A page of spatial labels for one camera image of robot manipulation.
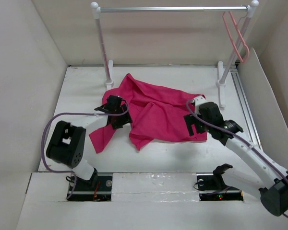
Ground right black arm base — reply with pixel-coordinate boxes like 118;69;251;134
193;164;244;201

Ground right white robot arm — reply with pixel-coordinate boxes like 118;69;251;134
184;96;288;217

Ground white clothes rack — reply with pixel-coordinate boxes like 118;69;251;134
90;0;260;111

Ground pink plastic hanger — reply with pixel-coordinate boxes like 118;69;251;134
222;11;250;64

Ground pink trousers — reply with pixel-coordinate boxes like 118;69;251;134
102;73;207;150

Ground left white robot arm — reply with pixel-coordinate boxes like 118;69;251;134
42;95;132;190

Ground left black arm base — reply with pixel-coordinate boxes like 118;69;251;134
66;174;113;202

